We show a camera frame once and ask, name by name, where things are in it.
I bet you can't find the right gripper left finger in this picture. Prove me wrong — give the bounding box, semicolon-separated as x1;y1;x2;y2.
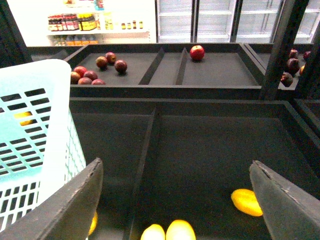
0;158;104;240

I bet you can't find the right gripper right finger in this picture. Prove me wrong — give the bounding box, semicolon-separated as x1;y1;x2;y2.
249;160;320;240

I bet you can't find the white product shelf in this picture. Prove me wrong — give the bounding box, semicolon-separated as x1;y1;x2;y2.
7;0;157;47

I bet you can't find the red apple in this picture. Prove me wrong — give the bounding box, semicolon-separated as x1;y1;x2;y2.
189;45;205;61

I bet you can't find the teal plastic shopping basket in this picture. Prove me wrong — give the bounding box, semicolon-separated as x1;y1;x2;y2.
0;59;86;230

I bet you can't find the black fruit tray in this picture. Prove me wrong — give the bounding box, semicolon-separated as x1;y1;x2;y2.
69;97;320;240
66;43;265;100

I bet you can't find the yellow lemon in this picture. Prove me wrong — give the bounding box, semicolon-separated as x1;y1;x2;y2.
14;111;34;126

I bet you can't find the yellow mango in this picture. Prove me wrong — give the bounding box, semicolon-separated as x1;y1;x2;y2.
230;188;263;217
165;219;196;240
140;224;166;240

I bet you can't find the glass door refrigerator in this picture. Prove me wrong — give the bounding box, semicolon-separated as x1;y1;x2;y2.
156;0;320;45

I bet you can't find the black upper fruit tray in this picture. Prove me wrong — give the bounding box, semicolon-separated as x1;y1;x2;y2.
66;43;265;100

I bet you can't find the black shelf divider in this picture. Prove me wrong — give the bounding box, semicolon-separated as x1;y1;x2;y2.
122;107;161;240

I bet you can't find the black lower fruit tray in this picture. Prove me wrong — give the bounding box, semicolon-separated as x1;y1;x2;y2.
69;97;320;240

